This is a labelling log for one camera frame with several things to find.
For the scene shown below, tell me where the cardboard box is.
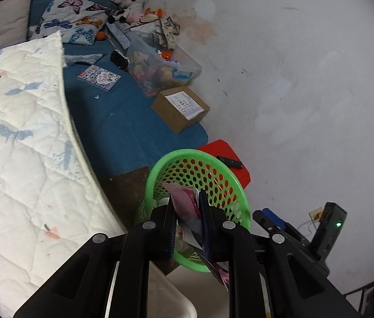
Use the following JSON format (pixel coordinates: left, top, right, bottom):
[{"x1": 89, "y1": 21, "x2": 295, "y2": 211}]
[{"x1": 151, "y1": 86, "x2": 211, "y2": 135}]

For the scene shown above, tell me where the white cable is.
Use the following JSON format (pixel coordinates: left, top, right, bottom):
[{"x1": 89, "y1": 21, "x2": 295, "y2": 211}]
[{"x1": 298, "y1": 220, "x2": 320, "y2": 236}]

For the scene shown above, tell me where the green plastic basket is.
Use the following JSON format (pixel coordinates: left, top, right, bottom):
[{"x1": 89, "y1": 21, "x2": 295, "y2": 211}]
[{"x1": 134, "y1": 148, "x2": 252, "y2": 274}]

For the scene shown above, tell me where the large butterfly print pillow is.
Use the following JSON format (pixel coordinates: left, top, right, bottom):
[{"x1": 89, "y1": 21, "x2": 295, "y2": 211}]
[{"x1": 28, "y1": 0, "x2": 116, "y2": 46}]

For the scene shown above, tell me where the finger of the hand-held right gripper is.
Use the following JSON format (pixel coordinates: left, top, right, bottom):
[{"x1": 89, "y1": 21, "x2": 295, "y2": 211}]
[{"x1": 252, "y1": 208, "x2": 311, "y2": 254}]

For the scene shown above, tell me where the red plastic stool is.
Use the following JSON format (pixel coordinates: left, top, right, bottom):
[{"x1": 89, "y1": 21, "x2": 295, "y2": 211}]
[{"x1": 197, "y1": 139, "x2": 252, "y2": 190}]

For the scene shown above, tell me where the colourful picture book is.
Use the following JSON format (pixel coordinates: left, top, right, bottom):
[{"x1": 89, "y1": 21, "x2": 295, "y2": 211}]
[{"x1": 76, "y1": 64, "x2": 122, "y2": 92}]

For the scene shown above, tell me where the orange fox plush toy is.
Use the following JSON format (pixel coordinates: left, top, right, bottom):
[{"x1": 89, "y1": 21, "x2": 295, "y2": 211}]
[{"x1": 144, "y1": 7, "x2": 164, "y2": 21}]

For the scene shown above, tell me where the black case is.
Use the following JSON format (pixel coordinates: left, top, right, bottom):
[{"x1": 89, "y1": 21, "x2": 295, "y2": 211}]
[{"x1": 111, "y1": 49, "x2": 131, "y2": 72}]

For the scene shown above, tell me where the blue bed sheet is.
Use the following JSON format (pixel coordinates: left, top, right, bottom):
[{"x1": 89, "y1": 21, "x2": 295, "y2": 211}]
[{"x1": 29, "y1": 0, "x2": 209, "y2": 187}]

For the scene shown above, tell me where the clear storage box with toys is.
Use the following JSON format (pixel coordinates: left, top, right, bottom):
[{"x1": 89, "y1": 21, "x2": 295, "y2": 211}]
[{"x1": 126, "y1": 35, "x2": 203, "y2": 98}]

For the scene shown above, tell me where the grey patterned cloth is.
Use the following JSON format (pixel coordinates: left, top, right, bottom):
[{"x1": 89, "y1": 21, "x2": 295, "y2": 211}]
[{"x1": 64, "y1": 52, "x2": 103, "y2": 65}]

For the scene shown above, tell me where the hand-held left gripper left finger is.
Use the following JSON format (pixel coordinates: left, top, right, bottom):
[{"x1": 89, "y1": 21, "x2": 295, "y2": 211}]
[{"x1": 13, "y1": 195, "x2": 178, "y2": 318}]

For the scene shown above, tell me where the black remote control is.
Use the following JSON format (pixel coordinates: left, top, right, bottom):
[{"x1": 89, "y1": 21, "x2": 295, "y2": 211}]
[{"x1": 216, "y1": 155, "x2": 243, "y2": 170}]

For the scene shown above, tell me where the grey keyboard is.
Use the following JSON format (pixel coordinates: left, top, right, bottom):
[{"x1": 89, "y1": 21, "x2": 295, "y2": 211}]
[{"x1": 107, "y1": 23, "x2": 133, "y2": 50}]

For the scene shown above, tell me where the wall socket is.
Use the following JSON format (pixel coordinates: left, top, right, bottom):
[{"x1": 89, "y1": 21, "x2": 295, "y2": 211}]
[{"x1": 309, "y1": 207, "x2": 325, "y2": 223}]

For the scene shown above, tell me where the cow plush toy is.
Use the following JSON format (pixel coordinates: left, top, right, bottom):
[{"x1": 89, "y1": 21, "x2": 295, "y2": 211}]
[{"x1": 111, "y1": 0, "x2": 149, "y2": 24}]

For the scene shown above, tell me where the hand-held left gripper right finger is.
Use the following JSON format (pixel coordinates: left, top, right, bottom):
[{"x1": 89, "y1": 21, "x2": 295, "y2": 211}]
[{"x1": 197, "y1": 189, "x2": 364, "y2": 318}]

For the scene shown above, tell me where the pink snack packet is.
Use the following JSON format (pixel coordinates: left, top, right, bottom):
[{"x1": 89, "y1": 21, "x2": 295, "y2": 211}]
[{"x1": 164, "y1": 182, "x2": 231, "y2": 293}]

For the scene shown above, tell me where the patterned beige cloth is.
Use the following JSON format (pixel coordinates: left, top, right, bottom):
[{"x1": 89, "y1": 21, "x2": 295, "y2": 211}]
[{"x1": 155, "y1": 16, "x2": 181, "y2": 50}]

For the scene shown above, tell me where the white quilted blanket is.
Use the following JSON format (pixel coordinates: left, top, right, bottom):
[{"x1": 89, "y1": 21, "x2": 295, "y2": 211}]
[{"x1": 0, "y1": 30, "x2": 198, "y2": 318}]

